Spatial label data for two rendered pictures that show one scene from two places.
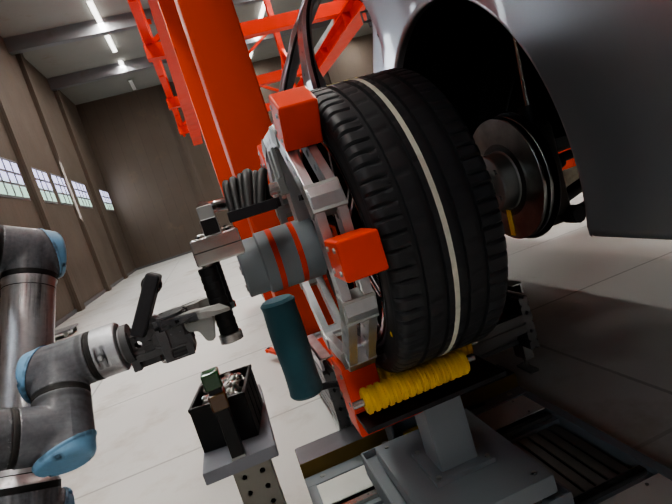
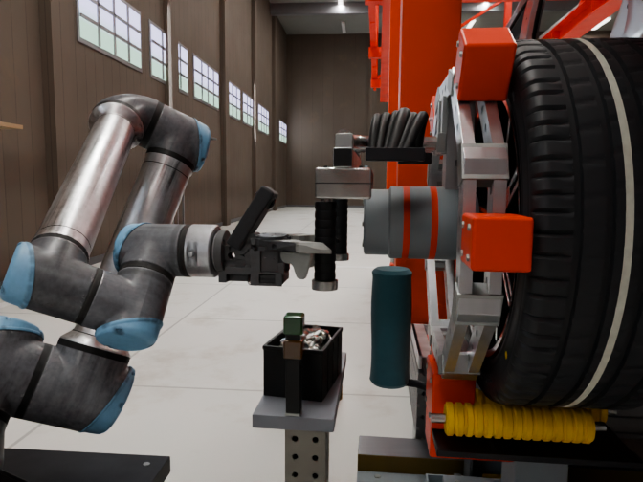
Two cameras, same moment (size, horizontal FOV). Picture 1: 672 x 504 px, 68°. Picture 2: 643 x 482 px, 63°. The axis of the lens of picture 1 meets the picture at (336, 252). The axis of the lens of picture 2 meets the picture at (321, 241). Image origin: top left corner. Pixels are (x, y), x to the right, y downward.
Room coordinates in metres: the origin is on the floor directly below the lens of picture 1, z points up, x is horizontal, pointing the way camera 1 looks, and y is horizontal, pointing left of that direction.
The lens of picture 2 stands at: (0.09, -0.02, 0.92)
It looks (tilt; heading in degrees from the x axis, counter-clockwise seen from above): 6 degrees down; 18
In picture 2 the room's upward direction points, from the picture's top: 1 degrees clockwise
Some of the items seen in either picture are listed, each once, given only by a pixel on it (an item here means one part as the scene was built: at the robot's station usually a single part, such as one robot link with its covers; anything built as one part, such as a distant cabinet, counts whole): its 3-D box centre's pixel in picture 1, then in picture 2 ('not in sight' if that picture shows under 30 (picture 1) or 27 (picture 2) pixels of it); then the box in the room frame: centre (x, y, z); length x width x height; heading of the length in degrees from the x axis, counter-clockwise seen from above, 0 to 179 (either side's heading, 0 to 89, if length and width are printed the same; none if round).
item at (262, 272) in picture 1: (285, 255); (417, 222); (1.12, 0.11, 0.85); 0.21 x 0.14 x 0.14; 102
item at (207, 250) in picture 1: (217, 246); (343, 182); (0.93, 0.21, 0.93); 0.09 x 0.05 x 0.05; 102
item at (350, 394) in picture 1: (375, 384); (468, 406); (1.14, 0.00, 0.48); 0.16 x 0.12 x 0.17; 102
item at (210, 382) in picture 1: (211, 379); (294, 323); (1.07, 0.35, 0.64); 0.04 x 0.04 x 0.04; 12
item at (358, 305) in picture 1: (315, 245); (454, 223); (1.13, 0.04, 0.85); 0.54 x 0.07 x 0.54; 12
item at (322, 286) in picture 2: (219, 301); (324, 242); (0.92, 0.24, 0.83); 0.04 x 0.04 x 0.16
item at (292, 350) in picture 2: (218, 399); (294, 347); (1.07, 0.35, 0.59); 0.04 x 0.04 x 0.04; 12
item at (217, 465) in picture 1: (237, 426); (306, 383); (1.27, 0.39, 0.44); 0.43 x 0.17 x 0.03; 12
